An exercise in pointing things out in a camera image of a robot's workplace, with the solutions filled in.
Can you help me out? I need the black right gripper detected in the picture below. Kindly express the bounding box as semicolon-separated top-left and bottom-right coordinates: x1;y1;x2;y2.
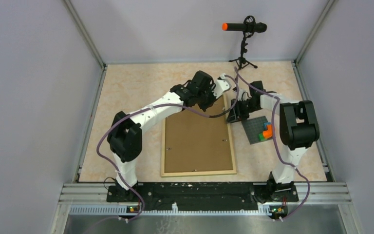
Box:
226;98;260;124

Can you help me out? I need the green wooden picture frame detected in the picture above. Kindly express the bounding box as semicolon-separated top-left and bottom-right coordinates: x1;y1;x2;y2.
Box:
160;94;238;177

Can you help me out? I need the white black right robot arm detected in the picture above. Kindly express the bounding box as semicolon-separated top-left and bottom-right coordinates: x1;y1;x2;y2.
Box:
227;81;320;201

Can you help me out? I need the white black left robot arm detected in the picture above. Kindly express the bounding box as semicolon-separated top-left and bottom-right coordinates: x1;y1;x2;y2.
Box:
107;71;231;202

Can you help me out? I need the grey studded baseplate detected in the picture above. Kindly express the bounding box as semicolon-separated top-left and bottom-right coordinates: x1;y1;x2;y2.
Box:
241;116;271;145

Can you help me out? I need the green small brick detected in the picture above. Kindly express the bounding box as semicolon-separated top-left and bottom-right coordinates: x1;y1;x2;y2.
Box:
258;133;267;142

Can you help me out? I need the orange curved brick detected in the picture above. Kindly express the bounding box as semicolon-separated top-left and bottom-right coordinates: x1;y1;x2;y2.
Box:
262;125;273;139

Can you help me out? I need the black tripod stand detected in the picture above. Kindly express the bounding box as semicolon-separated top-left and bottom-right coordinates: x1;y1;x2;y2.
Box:
229;16;257;70

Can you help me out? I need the black microphone orange tip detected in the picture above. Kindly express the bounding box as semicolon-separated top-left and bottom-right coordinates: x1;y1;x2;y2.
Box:
222;22;267;34

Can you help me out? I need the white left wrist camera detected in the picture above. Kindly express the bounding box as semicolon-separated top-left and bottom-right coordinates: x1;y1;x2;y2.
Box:
212;73;231;99

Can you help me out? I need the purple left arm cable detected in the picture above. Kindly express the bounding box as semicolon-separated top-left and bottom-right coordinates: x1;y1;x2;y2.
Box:
96;74;239;223

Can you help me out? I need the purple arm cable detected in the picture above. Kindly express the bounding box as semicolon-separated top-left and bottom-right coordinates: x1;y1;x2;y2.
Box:
234;67;311;221
96;74;239;223

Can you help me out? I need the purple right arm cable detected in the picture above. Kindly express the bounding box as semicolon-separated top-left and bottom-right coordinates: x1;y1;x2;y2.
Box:
234;67;311;221

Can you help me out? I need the brown frame backing board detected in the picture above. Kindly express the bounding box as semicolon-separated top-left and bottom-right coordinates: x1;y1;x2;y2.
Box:
164;96;234;174

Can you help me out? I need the white cable duct strip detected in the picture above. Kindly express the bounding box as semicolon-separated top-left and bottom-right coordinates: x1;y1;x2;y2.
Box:
69;203;271;216

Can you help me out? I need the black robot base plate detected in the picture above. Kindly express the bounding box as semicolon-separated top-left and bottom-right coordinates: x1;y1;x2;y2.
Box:
106;182;299;212

